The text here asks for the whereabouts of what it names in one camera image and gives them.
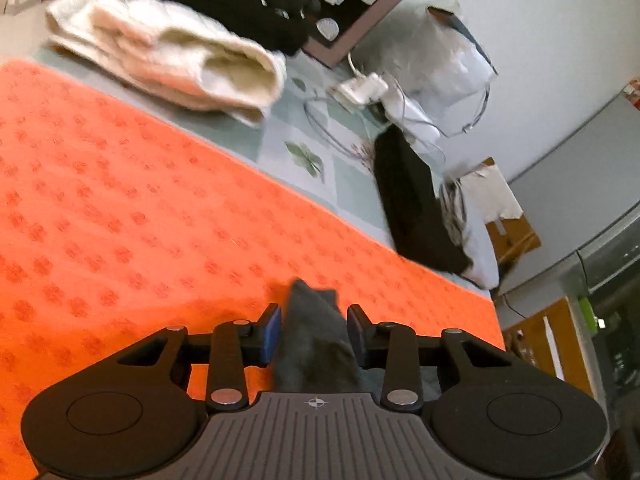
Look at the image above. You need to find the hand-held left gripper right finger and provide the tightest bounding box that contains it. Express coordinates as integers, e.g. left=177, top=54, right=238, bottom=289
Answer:
left=346, top=304, right=511, bottom=412

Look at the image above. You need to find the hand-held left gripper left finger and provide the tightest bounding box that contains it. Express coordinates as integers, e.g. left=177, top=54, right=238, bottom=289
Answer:
left=116, top=304, right=282, bottom=411

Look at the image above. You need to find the dark grey shirt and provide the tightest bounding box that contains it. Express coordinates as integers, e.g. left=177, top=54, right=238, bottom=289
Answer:
left=272, top=277, right=443, bottom=396

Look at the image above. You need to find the light grey folded garment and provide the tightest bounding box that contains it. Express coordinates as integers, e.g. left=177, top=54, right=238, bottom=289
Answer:
left=440, top=175, right=501, bottom=291

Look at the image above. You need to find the orange patterned mat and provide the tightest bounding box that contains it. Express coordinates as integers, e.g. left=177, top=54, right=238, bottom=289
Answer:
left=0, top=59, right=506, bottom=466

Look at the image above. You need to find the beige cloth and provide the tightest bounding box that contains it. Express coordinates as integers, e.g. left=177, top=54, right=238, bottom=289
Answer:
left=460, top=162, right=523, bottom=221

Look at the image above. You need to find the wooden chair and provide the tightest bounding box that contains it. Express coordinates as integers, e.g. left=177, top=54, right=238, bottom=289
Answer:
left=502, top=297, right=596, bottom=396

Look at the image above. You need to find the green fridge magnet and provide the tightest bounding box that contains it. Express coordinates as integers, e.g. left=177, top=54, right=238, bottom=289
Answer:
left=577, top=295, right=598, bottom=333

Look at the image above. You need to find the white power strip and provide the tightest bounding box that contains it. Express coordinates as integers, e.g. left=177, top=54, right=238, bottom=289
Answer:
left=330, top=72, right=391, bottom=106

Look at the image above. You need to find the translucent plastic bag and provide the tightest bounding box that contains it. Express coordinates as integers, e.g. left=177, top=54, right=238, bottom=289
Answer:
left=385, top=0, right=501, bottom=111

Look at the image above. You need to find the white quilted blanket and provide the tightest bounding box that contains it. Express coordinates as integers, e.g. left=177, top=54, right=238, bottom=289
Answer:
left=45, top=0, right=288, bottom=128

